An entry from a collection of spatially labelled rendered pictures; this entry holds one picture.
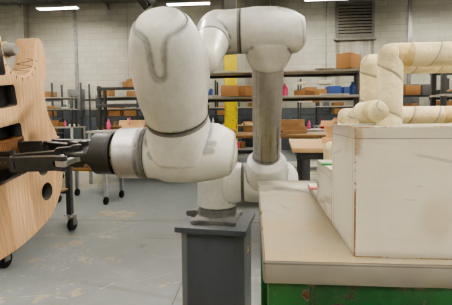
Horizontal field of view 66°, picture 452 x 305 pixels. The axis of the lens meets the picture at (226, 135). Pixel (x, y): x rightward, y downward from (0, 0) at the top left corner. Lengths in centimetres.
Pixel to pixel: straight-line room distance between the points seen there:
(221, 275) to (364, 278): 95
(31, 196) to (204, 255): 76
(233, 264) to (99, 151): 88
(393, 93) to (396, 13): 1242
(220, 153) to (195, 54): 17
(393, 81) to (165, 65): 30
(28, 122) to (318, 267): 61
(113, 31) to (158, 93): 1243
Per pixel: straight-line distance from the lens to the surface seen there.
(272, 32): 102
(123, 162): 60
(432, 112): 70
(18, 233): 79
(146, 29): 48
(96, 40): 1308
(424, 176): 51
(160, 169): 58
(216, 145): 56
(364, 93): 59
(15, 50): 80
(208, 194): 137
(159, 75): 48
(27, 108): 80
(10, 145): 76
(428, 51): 53
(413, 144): 50
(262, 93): 113
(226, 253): 137
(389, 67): 51
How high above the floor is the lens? 112
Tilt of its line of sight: 3 degrees down
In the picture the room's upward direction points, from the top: straight up
